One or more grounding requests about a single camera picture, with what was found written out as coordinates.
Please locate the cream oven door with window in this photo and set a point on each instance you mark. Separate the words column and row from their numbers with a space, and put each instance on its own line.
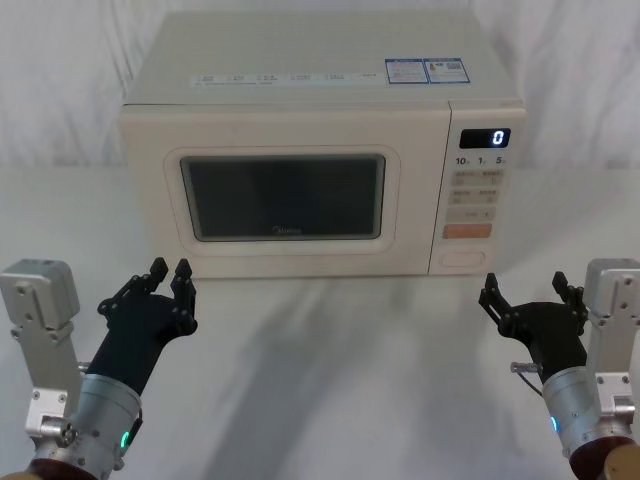
column 145, row 190

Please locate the white table cloth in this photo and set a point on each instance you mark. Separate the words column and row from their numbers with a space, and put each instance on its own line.
column 320, row 380

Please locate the cream microwave oven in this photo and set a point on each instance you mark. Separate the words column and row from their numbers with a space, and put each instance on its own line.
column 300, row 60

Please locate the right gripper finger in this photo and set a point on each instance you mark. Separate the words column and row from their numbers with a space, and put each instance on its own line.
column 572, row 297
column 495, row 302

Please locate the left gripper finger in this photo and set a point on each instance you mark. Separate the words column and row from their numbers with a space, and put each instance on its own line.
column 135, row 287
column 184, row 295

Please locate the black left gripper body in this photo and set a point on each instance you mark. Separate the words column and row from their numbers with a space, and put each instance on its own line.
column 135, row 330

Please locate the oven control panel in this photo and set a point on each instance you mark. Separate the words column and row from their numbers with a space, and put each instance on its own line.
column 472, row 205

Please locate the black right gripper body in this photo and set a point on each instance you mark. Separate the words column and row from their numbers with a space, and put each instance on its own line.
column 550, row 335

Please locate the white curtain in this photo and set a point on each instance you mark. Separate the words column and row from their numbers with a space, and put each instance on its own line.
column 65, row 80

